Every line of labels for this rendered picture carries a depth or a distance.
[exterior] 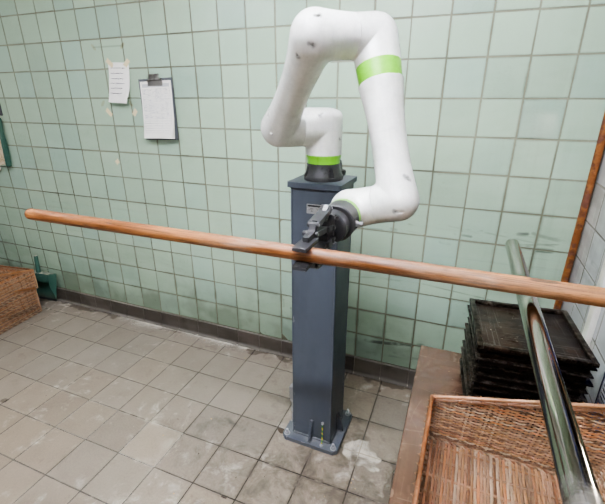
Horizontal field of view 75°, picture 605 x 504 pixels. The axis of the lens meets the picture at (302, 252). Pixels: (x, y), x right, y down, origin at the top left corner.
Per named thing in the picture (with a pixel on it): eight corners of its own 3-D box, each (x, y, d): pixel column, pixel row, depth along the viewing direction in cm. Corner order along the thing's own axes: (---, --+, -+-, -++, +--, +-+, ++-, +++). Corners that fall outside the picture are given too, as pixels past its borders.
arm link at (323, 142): (294, 161, 149) (294, 107, 142) (332, 159, 154) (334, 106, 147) (306, 166, 137) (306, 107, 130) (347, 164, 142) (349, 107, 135)
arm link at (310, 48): (255, 122, 142) (290, -10, 92) (298, 121, 147) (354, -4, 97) (261, 155, 139) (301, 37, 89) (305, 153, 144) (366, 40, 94)
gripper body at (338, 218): (350, 208, 93) (339, 219, 84) (349, 242, 96) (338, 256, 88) (320, 205, 95) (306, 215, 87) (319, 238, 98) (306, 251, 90)
